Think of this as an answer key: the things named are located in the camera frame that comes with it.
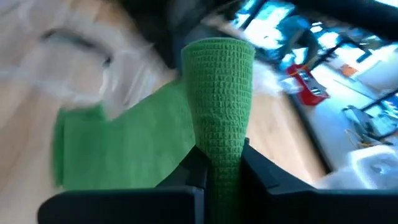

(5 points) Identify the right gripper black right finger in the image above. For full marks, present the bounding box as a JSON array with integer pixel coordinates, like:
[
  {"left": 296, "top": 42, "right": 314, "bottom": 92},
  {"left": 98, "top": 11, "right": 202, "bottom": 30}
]
[{"left": 241, "top": 138, "right": 398, "bottom": 224}]

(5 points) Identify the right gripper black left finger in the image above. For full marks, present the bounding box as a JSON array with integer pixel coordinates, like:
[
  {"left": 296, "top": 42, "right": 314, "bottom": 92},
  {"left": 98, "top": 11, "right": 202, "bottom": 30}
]
[{"left": 37, "top": 146, "right": 209, "bottom": 224}]

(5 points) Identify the clear plastic bag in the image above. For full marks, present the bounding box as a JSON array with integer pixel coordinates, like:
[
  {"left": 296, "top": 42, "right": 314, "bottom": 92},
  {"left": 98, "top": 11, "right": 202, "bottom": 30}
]
[{"left": 313, "top": 144, "right": 398, "bottom": 190}]

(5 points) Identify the clear plastic tray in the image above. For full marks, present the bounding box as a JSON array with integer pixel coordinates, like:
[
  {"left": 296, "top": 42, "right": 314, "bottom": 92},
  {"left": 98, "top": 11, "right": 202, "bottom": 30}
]
[{"left": 0, "top": 6, "right": 178, "bottom": 122}]

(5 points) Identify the black U-shaped handle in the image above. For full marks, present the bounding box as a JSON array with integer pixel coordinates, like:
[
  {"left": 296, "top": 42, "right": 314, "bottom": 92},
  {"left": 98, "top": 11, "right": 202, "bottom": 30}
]
[{"left": 40, "top": 27, "right": 113, "bottom": 68}]

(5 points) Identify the yellow power cable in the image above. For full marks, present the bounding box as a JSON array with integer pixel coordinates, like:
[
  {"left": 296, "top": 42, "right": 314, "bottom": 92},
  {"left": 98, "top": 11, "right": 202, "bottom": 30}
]
[{"left": 343, "top": 128, "right": 380, "bottom": 150}]

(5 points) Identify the red corner bracket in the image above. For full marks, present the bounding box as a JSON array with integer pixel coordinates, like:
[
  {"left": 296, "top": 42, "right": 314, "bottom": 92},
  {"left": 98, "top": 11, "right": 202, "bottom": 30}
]
[{"left": 286, "top": 63, "right": 331, "bottom": 107}]

